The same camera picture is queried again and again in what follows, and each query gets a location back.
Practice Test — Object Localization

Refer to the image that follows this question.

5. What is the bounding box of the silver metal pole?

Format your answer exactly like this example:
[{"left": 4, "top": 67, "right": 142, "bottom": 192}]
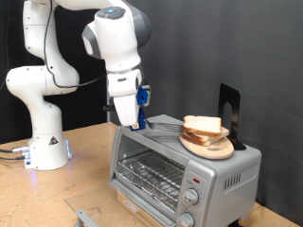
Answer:
[{"left": 105, "top": 91, "right": 113, "bottom": 123}]

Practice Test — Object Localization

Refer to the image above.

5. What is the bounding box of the black metal bookend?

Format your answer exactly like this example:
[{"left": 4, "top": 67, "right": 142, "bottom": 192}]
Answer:
[{"left": 217, "top": 82, "right": 247, "bottom": 151}]

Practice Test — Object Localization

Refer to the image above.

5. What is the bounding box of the wire oven rack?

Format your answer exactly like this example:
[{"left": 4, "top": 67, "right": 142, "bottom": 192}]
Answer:
[{"left": 116, "top": 149, "right": 187, "bottom": 213}]

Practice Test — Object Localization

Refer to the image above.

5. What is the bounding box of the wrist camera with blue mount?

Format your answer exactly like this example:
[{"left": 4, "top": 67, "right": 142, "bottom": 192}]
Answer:
[{"left": 135, "top": 84, "right": 152, "bottom": 108}]

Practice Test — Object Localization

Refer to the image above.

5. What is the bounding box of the metal spatula with blue block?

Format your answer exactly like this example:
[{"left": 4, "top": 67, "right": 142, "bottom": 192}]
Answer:
[{"left": 102, "top": 104, "right": 185, "bottom": 132}]

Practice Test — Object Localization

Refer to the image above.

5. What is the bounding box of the silver toaster oven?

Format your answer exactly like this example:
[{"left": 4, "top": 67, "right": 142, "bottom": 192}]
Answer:
[{"left": 108, "top": 114, "right": 263, "bottom": 227}]

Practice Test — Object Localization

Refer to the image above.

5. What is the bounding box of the round wooden cutting board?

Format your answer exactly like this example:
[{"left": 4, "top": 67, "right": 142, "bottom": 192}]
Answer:
[{"left": 178, "top": 133, "right": 235, "bottom": 161}]

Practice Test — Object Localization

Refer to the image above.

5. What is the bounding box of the black camera cable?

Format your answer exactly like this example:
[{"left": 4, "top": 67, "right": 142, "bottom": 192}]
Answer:
[{"left": 43, "top": 0, "right": 108, "bottom": 90}]

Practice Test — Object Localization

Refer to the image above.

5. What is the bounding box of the black base cable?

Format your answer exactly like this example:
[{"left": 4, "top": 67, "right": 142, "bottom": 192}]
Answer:
[
  {"left": 0, "top": 145, "right": 31, "bottom": 154},
  {"left": 0, "top": 154, "right": 30, "bottom": 161}
]

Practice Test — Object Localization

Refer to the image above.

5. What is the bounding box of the glass oven door with handle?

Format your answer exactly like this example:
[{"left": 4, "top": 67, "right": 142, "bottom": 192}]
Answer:
[{"left": 64, "top": 183, "right": 173, "bottom": 227}]

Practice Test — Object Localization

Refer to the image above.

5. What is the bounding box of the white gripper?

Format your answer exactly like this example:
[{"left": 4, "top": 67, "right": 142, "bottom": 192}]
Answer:
[{"left": 113, "top": 94, "right": 141, "bottom": 131}]

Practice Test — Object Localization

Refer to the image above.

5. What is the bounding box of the black backdrop curtain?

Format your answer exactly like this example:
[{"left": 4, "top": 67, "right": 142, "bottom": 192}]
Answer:
[{"left": 0, "top": 0, "right": 110, "bottom": 145}]

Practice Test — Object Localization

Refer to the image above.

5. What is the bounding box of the dark grey backdrop curtain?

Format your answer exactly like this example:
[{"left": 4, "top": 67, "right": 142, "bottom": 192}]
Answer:
[{"left": 111, "top": 0, "right": 303, "bottom": 226}]

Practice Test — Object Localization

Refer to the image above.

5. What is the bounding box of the silver oven knob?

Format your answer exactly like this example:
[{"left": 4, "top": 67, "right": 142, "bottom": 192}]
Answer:
[
  {"left": 178, "top": 212, "right": 195, "bottom": 227},
  {"left": 183, "top": 188, "right": 200, "bottom": 206}
]

